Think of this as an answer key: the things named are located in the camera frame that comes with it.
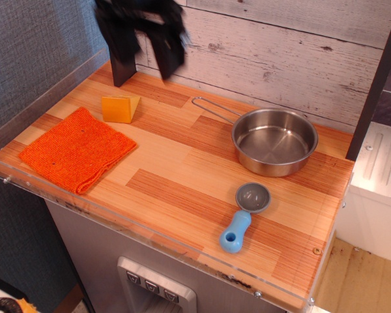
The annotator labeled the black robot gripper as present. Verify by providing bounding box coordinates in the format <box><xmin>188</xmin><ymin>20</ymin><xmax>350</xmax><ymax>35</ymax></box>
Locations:
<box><xmin>94</xmin><ymin>1</ymin><xmax>188</xmax><ymax>80</ymax></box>

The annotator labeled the yellow cheese wedge toy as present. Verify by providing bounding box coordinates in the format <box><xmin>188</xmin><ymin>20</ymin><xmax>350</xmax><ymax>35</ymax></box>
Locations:
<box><xmin>102</xmin><ymin>96</ymin><xmax>141</xmax><ymax>124</ymax></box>

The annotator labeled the orange knitted cloth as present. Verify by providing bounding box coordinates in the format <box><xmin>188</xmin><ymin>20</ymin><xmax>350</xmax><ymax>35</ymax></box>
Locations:
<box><xmin>19</xmin><ymin>108</ymin><xmax>138</xmax><ymax>194</ymax></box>

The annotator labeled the stainless steel pan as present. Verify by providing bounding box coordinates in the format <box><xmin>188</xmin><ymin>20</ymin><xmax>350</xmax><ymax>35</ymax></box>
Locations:
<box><xmin>192</xmin><ymin>97</ymin><xmax>319</xmax><ymax>177</ymax></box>

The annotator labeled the clear acrylic table guard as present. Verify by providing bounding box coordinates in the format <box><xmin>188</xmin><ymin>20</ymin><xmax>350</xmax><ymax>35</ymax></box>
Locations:
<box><xmin>0</xmin><ymin>63</ymin><xmax>353</xmax><ymax>312</ymax></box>

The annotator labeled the blue grey toy scoop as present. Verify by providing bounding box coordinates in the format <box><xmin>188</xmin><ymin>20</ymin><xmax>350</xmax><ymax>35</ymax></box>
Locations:
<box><xmin>219</xmin><ymin>183</ymin><xmax>271</xmax><ymax>254</ymax></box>

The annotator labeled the grey toy fridge cabinet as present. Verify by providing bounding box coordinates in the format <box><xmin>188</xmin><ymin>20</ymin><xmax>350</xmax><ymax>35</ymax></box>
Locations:
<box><xmin>46</xmin><ymin>201</ymin><xmax>282</xmax><ymax>312</ymax></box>

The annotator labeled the silver dispenser button panel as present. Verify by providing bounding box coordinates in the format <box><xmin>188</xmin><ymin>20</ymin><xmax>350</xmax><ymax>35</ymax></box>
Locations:
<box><xmin>117</xmin><ymin>256</ymin><xmax>197</xmax><ymax>312</ymax></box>

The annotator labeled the brass screw in tabletop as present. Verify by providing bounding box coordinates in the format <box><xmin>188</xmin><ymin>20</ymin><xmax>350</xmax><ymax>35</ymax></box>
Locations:
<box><xmin>313</xmin><ymin>247</ymin><xmax>322</xmax><ymax>255</ymax></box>

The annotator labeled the white cabinet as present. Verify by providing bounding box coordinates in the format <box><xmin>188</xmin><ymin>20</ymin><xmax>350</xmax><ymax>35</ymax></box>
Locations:
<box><xmin>335</xmin><ymin>123</ymin><xmax>391</xmax><ymax>261</ymax></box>

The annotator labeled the yellow object bottom left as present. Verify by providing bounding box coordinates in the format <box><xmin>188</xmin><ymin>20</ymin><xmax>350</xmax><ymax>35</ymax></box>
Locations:
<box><xmin>16</xmin><ymin>299</ymin><xmax>38</xmax><ymax>313</ymax></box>

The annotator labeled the dark right shelf post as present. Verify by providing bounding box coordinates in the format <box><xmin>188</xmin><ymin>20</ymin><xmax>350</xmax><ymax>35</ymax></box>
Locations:
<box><xmin>346</xmin><ymin>30</ymin><xmax>391</xmax><ymax>161</ymax></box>

